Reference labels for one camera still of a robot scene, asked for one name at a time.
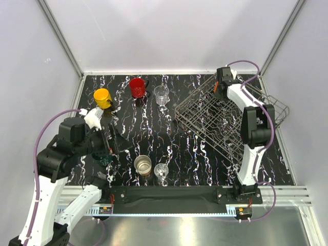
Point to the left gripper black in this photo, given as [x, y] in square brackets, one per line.
[122, 143]

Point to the dark green mug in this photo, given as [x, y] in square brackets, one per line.
[102, 160]

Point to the yellow mug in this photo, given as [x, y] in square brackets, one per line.
[103, 98]

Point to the red mug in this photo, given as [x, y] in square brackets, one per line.
[138, 87]

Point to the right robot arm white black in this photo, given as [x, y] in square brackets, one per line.
[256, 131]

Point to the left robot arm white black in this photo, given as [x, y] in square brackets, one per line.
[76, 138]

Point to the stainless steel cup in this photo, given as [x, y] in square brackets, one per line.
[143, 165]

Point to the clear glass tumbler near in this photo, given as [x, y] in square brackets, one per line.
[161, 171]

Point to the clear glass tumbler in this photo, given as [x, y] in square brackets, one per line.
[161, 171]
[161, 94]

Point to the clear glass tumbler far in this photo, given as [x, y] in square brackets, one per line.
[161, 94]

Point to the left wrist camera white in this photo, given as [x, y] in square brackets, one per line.
[92, 117]

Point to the grey wire dish rack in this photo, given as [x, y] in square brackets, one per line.
[215, 121]

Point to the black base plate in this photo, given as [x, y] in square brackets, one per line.
[180, 200]

